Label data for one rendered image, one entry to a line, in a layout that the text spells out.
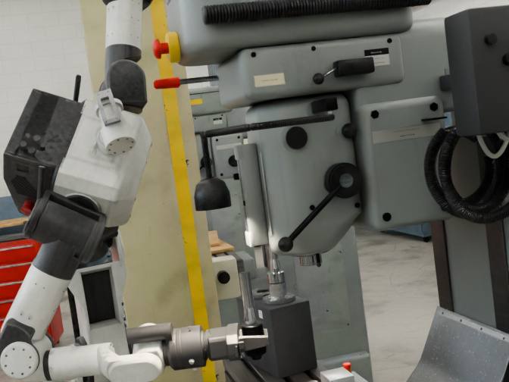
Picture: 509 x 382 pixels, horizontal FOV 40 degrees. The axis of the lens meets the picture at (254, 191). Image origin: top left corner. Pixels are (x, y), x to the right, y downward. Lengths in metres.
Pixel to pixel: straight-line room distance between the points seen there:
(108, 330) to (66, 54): 8.73
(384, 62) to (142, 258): 1.97
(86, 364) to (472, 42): 0.99
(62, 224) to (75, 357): 0.28
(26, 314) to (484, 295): 0.99
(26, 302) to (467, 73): 0.98
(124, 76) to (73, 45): 8.79
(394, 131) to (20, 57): 9.32
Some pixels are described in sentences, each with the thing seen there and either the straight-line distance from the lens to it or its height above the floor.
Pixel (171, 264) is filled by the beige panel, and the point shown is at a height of 1.05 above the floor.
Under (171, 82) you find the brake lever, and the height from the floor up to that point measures 1.70.
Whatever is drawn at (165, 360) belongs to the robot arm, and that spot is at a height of 1.12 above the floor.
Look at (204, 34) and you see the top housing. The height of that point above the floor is 1.76.
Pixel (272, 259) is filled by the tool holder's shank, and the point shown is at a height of 1.23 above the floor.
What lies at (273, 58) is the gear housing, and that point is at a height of 1.70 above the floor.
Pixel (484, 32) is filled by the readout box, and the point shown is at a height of 1.68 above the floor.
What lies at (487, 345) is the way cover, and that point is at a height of 1.05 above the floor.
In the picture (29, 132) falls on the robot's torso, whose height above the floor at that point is 1.64.
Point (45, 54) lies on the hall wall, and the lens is 10.51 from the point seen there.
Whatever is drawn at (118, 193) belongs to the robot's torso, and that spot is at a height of 1.48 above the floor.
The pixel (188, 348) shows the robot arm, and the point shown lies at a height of 1.14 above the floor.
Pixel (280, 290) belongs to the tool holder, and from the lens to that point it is 1.88.
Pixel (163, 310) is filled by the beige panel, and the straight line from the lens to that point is 3.21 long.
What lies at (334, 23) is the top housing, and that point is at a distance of 1.38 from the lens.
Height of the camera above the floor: 1.56
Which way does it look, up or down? 4 degrees down
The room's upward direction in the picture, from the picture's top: 8 degrees counter-clockwise
